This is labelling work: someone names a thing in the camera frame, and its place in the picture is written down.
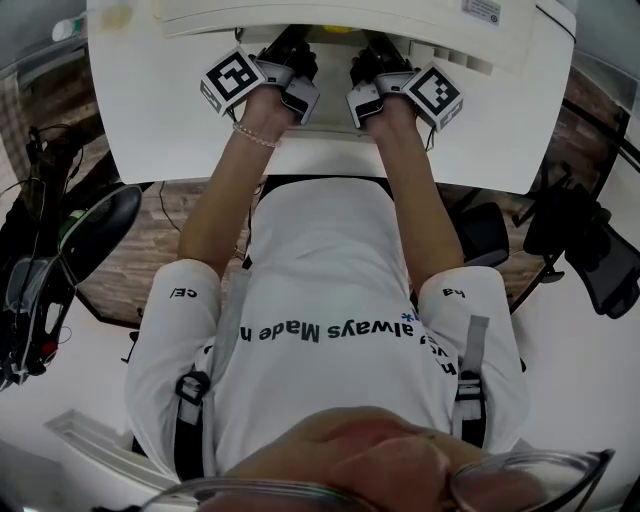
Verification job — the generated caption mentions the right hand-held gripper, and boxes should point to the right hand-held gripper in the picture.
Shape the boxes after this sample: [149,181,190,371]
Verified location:
[345,30,465,133]

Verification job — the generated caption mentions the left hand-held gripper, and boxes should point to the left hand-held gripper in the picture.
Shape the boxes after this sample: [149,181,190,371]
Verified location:
[199,25,322,127]

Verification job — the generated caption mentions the white microwave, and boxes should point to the white microwave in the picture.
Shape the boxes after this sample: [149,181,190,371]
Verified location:
[158,0,577,77]

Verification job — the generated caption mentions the person's right forearm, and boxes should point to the person's right forearm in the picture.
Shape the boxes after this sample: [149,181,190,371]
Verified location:
[359,94,466,292]

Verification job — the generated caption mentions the person's left forearm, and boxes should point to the person's left forearm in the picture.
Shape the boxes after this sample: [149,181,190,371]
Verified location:
[177,89,297,282]

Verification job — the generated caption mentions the black stool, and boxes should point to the black stool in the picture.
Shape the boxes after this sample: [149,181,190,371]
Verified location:
[448,201,511,269]

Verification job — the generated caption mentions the white printed t-shirt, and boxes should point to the white printed t-shirt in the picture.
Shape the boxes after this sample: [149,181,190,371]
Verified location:
[123,177,531,482]

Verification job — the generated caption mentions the clear plastic bottle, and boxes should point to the clear plastic bottle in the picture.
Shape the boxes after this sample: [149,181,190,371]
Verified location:
[51,16,89,42]

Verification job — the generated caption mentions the black chair seat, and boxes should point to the black chair seat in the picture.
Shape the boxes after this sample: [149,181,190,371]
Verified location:
[58,184,144,287]

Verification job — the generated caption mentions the black mesh office chair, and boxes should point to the black mesh office chair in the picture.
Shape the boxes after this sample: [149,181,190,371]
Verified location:
[521,172,630,320]

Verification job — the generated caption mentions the person's face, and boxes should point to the person's face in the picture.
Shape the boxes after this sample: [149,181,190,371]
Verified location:
[224,405,601,512]

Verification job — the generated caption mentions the clear-rimmed glasses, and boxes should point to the clear-rimmed glasses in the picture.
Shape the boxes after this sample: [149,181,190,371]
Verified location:
[148,447,617,512]

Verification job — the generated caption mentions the beaded bracelet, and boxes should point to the beaded bracelet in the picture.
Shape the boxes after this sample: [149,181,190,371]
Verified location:
[231,119,282,149]

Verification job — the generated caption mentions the black cable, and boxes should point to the black cable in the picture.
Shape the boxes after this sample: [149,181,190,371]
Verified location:
[158,180,184,235]

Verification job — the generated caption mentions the grey harness strap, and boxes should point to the grey harness strap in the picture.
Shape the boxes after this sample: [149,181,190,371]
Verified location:
[451,314,491,447]
[173,269,251,482]

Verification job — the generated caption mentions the black device with cables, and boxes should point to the black device with cables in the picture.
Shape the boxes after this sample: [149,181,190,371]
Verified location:
[0,253,77,392]

